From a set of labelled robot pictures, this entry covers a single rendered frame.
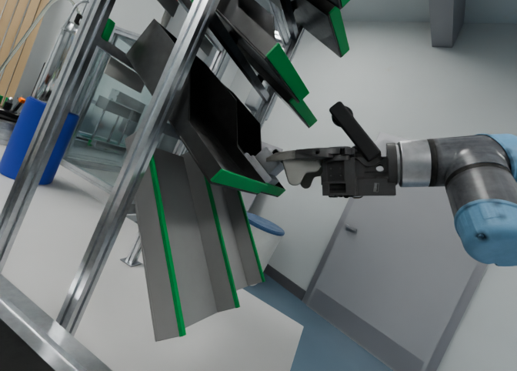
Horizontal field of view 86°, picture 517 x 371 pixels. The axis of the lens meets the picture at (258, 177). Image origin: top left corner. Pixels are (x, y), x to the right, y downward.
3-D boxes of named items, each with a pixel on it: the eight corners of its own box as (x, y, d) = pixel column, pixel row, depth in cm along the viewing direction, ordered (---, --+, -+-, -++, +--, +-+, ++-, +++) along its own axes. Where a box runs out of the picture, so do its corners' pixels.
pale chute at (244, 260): (247, 286, 59) (265, 281, 57) (211, 300, 47) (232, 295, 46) (216, 168, 67) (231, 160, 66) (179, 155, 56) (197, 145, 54)
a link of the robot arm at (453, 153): (540, 158, 34) (513, 119, 39) (435, 163, 38) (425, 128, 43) (520, 201, 38) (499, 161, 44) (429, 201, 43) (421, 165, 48)
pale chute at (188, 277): (217, 312, 44) (240, 306, 43) (154, 342, 33) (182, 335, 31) (183, 158, 53) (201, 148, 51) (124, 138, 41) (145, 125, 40)
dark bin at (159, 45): (257, 195, 44) (291, 164, 43) (208, 184, 33) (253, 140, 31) (180, 91, 56) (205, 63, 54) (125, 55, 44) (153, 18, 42)
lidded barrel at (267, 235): (268, 284, 329) (292, 233, 327) (244, 292, 283) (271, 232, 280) (235, 260, 358) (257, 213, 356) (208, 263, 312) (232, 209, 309)
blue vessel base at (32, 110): (61, 186, 103) (89, 120, 102) (14, 183, 88) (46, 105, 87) (35, 170, 108) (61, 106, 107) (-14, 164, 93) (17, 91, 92)
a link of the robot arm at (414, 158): (429, 133, 40) (420, 145, 48) (394, 136, 42) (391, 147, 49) (432, 185, 39) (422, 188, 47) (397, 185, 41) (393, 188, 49)
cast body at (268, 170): (268, 191, 55) (295, 167, 54) (260, 189, 51) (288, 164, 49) (245, 161, 58) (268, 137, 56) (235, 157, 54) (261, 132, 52)
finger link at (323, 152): (295, 157, 44) (351, 157, 44) (295, 148, 45) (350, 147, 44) (293, 162, 49) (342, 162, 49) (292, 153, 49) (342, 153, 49)
